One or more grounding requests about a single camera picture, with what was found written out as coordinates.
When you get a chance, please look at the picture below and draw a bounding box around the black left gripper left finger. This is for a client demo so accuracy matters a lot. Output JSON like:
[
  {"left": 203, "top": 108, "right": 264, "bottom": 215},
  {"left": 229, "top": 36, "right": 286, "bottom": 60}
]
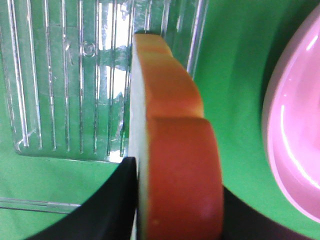
[{"left": 30, "top": 157, "right": 138, "bottom": 240}]

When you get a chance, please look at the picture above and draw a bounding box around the pink plate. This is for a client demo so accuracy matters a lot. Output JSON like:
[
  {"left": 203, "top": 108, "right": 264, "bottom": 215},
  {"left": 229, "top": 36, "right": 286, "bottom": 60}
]
[{"left": 261, "top": 7, "right": 320, "bottom": 222}]

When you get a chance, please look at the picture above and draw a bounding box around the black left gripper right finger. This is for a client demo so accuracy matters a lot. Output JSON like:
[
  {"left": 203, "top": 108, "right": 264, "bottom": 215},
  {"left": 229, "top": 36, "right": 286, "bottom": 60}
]
[{"left": 221, "top": 187, "right": 314, "bottom": 240}]

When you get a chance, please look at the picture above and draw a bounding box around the clear left plastic container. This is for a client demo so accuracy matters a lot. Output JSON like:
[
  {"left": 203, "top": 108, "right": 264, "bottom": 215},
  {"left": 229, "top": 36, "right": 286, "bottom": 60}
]
[{"left": 0, "top": 0, "right": 209, "bottom": 214}]

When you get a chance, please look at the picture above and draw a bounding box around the bread slice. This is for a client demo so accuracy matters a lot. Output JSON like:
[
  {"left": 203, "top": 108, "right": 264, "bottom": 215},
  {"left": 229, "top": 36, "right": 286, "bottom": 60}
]
[{"left": 128, "top": 33, "right": 224, "bottom": 240}]

